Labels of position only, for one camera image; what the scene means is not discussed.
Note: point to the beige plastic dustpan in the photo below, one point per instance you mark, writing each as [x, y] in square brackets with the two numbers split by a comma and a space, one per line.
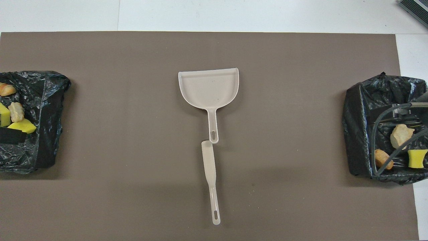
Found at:
[209, 88]

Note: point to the beige brush with black bristles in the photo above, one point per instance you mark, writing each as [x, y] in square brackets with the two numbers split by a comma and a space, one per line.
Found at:
[209, 160]

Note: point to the brown oval sponge piece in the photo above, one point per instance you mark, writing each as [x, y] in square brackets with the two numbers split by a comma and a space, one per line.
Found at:
[380, 157]

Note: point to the beige sponge chunk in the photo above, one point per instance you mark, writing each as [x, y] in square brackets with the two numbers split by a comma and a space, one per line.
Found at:
[401, 135]
[16, 112]
[6, 89]

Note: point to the notched yellow sponge piece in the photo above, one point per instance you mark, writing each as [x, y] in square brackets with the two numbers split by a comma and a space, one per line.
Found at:
[22, 126]

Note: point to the yellow sponge wedge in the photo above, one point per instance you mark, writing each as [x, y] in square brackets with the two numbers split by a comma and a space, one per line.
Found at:
[417, 158]

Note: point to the yellow and green sponge piece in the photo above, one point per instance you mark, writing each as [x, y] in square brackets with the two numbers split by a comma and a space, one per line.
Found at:
[4, 115]

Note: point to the bin with black bag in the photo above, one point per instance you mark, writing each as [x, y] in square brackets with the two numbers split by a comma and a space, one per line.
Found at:
[361, 134]
[46, 117]

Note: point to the brown table mat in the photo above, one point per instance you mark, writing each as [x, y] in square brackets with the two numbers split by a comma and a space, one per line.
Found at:
[100, 201]

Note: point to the grey ribbed device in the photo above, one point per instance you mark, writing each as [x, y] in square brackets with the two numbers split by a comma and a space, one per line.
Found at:
[416, 7]

